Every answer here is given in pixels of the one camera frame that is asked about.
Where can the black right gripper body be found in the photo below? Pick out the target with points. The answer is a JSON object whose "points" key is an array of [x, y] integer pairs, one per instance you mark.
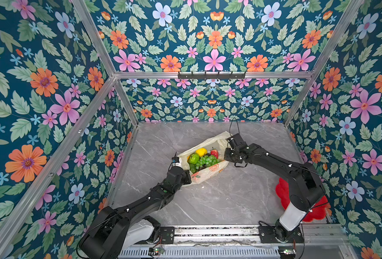
{"points": [[231, 154]]}

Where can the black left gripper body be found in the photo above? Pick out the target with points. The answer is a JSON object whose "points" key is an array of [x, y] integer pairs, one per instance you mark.
{"points": [[183, 179]]}

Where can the cream plastic bag orange print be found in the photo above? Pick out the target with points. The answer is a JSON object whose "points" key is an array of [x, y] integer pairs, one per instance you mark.
{"points": [[218, 142]]}

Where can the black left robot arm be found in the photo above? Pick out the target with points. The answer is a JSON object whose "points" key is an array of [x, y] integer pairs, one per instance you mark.
{"points": [[106, 236]]}

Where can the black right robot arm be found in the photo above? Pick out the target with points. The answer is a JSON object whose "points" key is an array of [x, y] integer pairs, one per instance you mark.
{"points": [[305, 186]]}

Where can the red apple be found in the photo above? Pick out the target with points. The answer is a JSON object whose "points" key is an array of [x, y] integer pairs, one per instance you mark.
{"points": [[215, 153]]}

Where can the green bell pepper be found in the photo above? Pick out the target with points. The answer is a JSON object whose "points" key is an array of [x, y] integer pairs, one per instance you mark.
{"points": [[193, 159]]}

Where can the green grapes bunch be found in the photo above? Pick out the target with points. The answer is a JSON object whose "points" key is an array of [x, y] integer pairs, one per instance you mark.
{"points": [[205, 162]]}

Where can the yellow lemon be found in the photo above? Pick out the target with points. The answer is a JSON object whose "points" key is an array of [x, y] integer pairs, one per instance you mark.
{"points": [[201, 152]]}

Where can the small circuit board left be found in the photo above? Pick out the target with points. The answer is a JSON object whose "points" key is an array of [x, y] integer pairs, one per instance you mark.
{"points": [[156, 252]]}

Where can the small circuit board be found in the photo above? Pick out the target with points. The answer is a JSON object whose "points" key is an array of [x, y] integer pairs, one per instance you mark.
{"points": [[286, 253], [156, 252]]}

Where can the red flower-shaped plate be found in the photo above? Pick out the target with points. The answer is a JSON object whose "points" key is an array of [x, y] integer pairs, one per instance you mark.
{"points": [[318, 212]]}

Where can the small circuit board right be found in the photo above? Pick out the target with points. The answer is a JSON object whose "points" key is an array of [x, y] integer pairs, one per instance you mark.
{"points": [[286, 253]]}

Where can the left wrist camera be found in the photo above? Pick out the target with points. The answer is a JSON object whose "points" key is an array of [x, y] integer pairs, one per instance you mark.
{"points": [[176, 161]]}

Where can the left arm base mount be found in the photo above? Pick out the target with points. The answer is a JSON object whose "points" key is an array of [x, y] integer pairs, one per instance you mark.
{"points": [[150, 231]]}

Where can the black hook rail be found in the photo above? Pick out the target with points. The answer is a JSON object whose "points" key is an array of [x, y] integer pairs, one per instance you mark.
{"points": [[211, 75]]}

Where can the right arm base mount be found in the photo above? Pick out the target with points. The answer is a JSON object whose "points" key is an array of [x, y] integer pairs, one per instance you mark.
{"points": [[278, 234]]}

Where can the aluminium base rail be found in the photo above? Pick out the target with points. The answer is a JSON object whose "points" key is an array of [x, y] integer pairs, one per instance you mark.
{"points": [[242, 241]]}

